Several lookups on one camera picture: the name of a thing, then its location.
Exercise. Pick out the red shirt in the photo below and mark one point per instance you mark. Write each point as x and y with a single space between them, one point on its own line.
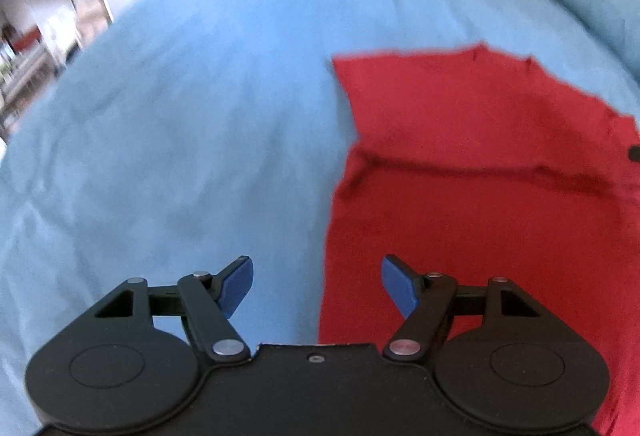
475 176

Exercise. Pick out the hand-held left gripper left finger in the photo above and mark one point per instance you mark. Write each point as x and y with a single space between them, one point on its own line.
236 283

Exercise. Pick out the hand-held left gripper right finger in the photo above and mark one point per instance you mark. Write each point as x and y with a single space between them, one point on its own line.
400 283

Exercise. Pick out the blue bed sheet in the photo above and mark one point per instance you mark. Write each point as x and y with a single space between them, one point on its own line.
175 126

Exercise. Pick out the white shelf unit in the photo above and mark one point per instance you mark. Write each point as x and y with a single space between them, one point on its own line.
50 11

